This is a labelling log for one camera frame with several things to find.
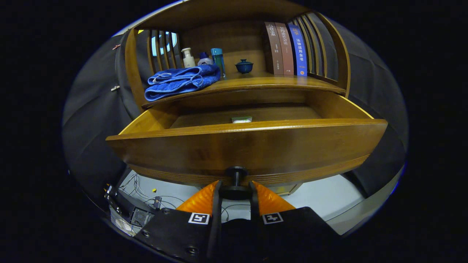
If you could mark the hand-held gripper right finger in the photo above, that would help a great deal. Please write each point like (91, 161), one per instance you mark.
(254, 212)

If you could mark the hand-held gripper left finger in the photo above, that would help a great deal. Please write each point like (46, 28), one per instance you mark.
(216, 212)

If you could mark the wooden drawer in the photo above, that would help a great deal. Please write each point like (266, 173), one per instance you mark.
(248, 149)

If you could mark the white cylindrical bottle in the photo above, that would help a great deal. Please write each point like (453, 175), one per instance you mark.
(241, 119)

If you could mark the wooden countertop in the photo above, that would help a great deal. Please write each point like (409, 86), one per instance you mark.
(256, 81)

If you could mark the wooden cabinet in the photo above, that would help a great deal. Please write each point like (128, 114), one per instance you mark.
(226, 40)

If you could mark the grey vented box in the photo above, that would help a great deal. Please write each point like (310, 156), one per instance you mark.
(140, 216)

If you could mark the black floor equipment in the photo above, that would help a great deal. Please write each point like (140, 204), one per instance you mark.
(124, 201)

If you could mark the blue towel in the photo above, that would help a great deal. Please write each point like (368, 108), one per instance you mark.
(175, 84)

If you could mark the blue lidded tea cup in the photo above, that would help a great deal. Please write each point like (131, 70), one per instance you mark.
(244, 67)

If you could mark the white lotion bottle blue cap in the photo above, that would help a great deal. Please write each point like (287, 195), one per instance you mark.
(204, 60)

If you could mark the white pump bottle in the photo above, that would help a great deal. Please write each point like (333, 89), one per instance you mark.
(188, 60)

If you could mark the black backdrop cloth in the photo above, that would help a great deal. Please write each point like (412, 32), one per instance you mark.
(91, 120)

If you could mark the teal bottle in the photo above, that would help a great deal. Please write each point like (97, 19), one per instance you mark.
(217, 56)

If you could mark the dark brown book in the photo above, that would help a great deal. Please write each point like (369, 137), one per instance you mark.
(274, 47)

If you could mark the reddish brown book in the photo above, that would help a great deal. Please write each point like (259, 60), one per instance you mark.
(285, 47)

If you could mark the blue book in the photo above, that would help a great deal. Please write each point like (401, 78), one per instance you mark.
(298, 47)

